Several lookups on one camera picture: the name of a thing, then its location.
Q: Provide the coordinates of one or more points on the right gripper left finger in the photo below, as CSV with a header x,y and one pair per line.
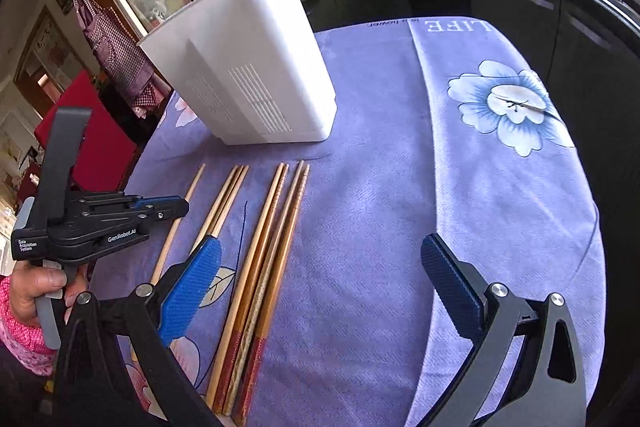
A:
x,y
92,386

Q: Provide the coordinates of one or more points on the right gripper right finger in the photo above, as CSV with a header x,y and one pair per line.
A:
x,y
547,386

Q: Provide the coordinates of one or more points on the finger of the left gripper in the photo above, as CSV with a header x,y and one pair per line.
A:
x,y
162,203
165,213

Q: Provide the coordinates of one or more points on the lone light bamboo chopstick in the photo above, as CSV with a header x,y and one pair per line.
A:
x,y
159,265

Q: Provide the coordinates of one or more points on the patterned brown chopstick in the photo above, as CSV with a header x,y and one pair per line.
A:
x,y
237,335

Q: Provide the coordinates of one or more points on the dark brown chopstick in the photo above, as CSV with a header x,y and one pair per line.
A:
x,y
252,289

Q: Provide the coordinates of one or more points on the brown chopstick red end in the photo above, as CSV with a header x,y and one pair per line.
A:
x,y
229,338

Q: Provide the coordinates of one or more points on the reddish brown chopstick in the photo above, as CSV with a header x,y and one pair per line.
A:
x,y
265,301

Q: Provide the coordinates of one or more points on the green kitchen cabinets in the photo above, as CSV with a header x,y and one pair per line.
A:
x,y
585,51

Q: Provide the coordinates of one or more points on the person's left hand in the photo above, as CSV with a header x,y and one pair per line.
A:
x,y
29,282

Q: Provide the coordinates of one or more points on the red wooden chair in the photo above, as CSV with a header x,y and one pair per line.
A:
x,y
106,155

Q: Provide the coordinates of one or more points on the white plastic utensil basket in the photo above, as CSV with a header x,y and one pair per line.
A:
x,y
251,70

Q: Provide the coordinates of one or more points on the checkered hanging cloth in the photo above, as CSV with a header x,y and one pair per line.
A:
x,y
119,56

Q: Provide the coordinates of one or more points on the purple floral tablecloth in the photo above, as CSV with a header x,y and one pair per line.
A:
x,y
441,126

